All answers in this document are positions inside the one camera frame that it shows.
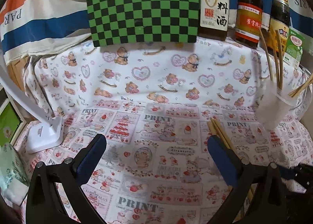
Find wooden chopstick pair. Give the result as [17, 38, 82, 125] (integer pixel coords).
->
[207, 118, 236, 153]

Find white desk lamp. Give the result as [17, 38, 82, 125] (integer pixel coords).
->
[0, 50, 65, 154]

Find clear plastic cup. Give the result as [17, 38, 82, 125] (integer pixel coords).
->
[255, 80, 297, 130]

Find patterned table cloth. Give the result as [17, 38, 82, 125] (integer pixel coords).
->
[15, 38, 312, 223]

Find green milk carton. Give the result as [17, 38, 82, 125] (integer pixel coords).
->
[283, 28, 305, 69]

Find wooden chopsticks in cup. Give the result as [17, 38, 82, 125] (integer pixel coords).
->
[259, 29, 312, 98]

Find yellow label oyster sauce bottle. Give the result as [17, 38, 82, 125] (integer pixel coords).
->
[268, 0, 290, 52]

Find red cap vinegar bottle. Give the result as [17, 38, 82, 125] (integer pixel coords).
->
[235, 0, 263, 49]

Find striped Paris cloth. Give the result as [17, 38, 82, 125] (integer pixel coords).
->
[1, 0, 312, 63]

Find green checkered box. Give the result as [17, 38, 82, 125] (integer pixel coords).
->
[86, 0, 200, 47]

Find clear cooking wine bottle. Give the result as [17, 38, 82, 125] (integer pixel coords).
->
[198, 0, 230, 41]

